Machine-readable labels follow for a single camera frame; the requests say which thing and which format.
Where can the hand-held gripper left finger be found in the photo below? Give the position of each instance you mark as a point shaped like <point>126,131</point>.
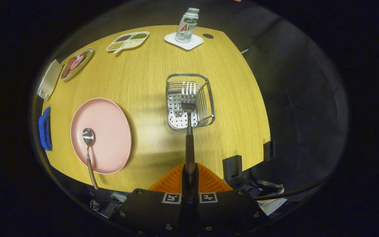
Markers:
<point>183,184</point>

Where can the round grey food plate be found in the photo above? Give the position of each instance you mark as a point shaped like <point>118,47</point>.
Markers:
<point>89,54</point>

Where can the pink round plate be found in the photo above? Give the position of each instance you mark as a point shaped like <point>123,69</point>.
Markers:
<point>110,141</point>

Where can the black table clamp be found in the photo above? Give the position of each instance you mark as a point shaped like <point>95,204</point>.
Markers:
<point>232,168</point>
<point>269,150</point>

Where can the white drink bottle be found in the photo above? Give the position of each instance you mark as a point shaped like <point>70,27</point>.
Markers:
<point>187,26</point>

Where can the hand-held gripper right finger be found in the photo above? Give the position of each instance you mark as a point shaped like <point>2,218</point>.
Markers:
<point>196,184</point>

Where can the white square coaster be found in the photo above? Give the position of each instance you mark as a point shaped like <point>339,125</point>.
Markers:
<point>194,42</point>

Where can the green lettuce leaf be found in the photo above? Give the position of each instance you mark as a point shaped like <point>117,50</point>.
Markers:
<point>87,55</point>

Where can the small brown meat piece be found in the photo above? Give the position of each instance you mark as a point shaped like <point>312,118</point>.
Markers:
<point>72,60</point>

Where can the white paper stack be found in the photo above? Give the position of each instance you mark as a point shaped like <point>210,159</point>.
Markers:
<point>273,205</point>

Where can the white toaster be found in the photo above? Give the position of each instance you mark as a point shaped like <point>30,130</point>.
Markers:
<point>48,80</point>

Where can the large brown meat slab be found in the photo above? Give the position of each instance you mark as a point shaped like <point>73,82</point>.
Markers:
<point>67,68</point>

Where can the blue folded towel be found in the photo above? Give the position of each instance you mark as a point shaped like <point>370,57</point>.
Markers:
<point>44,130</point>

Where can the black table grommet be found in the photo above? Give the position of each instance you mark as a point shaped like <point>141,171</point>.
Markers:
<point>208,36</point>

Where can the black backdrop cloth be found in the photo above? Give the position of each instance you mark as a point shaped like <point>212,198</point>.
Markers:
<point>301,98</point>

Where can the pink ham slice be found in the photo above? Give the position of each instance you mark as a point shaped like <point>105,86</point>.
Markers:
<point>78,62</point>

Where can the white divided bean dish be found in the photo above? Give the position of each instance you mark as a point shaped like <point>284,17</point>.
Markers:
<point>128,41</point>

